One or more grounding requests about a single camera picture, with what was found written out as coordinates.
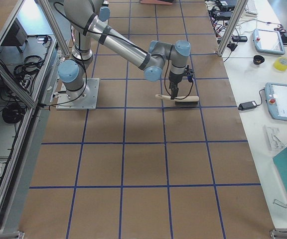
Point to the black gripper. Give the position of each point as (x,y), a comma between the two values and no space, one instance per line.
(175,79)

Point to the beige hand brush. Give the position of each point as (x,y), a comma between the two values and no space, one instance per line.
(185,101)

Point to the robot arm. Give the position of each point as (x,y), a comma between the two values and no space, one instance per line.
(88,19)

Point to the black lined trash bin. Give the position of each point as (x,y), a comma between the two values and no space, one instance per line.
(161,2)

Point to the black power adapter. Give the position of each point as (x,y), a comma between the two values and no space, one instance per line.
(247,105)

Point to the small black bowl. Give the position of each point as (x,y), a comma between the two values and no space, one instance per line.
(258,60)

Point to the teach pendant far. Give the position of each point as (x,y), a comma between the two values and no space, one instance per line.
(268,41)

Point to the teach pendant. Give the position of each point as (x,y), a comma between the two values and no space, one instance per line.
(268,41)
(276,97)

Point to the yellow tape roll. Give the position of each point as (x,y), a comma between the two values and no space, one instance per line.
(280,64)

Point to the teach pendant near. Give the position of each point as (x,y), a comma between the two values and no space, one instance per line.
(276,97)

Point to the aluminium frame post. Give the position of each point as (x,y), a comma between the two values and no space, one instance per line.
(239,8)

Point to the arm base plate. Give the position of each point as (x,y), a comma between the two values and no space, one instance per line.
(82,99)

